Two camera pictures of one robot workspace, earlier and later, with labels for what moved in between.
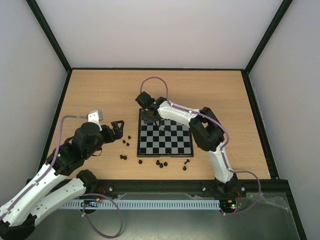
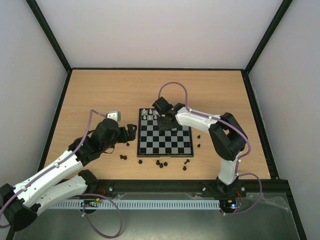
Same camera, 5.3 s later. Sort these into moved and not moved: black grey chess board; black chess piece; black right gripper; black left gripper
Moved: black left gripper; black right gripper
Not moved: black grey chess board; black chess piece
